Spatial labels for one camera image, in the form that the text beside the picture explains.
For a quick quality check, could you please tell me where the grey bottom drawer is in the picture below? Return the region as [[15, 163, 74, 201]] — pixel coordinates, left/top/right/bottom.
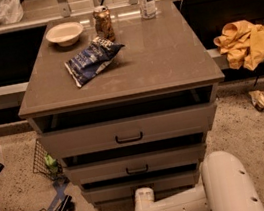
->
[[81, 170, 200, 204]]

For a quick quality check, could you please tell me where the grey drawer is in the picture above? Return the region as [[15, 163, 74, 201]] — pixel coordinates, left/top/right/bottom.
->
[[38, 102, 217, 159], [64, 144, 206, 185], [81, 170, 200, 204]]

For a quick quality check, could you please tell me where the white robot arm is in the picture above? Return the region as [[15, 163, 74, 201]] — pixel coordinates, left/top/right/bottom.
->
[[134, 151, 264, 211]]

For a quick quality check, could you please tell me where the grey middle drawer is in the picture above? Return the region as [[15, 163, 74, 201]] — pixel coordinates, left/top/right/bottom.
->
[[64, 144, 206, 185]]

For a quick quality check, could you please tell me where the grey drawer cabinet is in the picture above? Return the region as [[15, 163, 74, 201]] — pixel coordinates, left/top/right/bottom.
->
[[3, 0, 244, 211]]

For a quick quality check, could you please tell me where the grey top drawer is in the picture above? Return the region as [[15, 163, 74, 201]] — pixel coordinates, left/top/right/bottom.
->
[[38, 102, 217, 159]]

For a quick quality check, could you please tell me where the blue tape on floor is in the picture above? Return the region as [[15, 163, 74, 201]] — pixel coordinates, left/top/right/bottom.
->
[[47, 179, 69, 211]]

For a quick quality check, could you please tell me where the green object in basket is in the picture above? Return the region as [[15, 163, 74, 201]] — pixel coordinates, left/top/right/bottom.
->
[[44, 154, 59, 174]]

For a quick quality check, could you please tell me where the blue chip bag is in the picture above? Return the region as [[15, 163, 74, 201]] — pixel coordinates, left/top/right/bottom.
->
[[65, 36, 124, 88]]

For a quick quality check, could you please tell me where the yellow crumpled cloth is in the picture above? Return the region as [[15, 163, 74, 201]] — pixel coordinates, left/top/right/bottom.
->
[[213, 20, 264, 71]]

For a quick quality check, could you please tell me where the white bowl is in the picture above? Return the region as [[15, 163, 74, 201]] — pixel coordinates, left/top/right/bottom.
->
[[46, 22, 84, 47]]

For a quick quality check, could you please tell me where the brown soda can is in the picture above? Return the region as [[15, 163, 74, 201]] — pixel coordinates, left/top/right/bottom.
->
[[92, 5, 116, 42]]

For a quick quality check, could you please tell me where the wire mesh basket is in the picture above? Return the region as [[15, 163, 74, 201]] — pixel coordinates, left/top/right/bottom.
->
[[32, 140, 64, 181]]

